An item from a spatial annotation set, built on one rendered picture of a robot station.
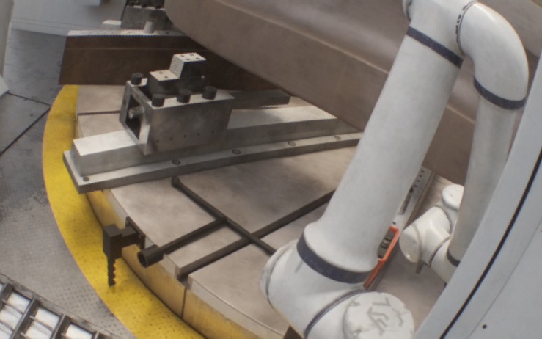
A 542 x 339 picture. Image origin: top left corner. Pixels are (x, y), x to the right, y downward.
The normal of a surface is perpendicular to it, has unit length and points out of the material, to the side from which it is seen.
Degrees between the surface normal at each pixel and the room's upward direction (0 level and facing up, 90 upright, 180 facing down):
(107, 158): 72
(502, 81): 105
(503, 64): 94
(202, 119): 90
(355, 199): 80
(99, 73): 90
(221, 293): 0
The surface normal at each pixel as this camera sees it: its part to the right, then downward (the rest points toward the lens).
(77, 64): 0.30, 0.54
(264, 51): -0.66, 0.20
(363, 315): 0.22, -0.79
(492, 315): -0.50, 0.30
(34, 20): -0.10, 0.47
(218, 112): 0.63, 0.52
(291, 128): 0.68, 0.23
